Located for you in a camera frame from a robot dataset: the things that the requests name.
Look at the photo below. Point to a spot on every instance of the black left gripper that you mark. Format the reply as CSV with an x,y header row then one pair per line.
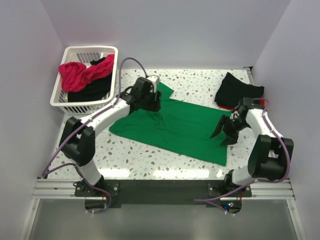
x,y
155,106

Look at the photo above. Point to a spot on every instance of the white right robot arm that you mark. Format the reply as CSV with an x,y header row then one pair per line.
x,y
270,158

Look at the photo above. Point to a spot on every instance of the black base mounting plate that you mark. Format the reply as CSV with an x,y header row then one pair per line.
x,y
148,192

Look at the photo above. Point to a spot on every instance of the black t-shirt in basket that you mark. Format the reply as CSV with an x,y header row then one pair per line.
x,y
98,88

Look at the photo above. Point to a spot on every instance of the aluminium front rail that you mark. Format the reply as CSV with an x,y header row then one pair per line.
x,y
64,189

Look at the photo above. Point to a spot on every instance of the red folded t-shirt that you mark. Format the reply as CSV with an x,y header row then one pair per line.
x,y
261,102

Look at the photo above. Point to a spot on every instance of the white plastic laundry basket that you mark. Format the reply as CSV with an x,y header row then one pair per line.
x,y
83,54

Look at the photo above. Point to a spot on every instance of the pink t-shirt in basket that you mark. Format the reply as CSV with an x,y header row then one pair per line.
x,y
75,75

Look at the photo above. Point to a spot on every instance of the green t-shirt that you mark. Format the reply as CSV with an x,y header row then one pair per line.
x,y
179,127

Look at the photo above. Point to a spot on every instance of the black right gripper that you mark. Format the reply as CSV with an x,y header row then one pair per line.
x,y
231,138

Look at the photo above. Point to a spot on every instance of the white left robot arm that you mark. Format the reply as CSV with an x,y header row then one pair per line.
x,y
78,141

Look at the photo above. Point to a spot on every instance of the black folded t-shirt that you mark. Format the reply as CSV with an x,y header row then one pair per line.
x,y
232,90

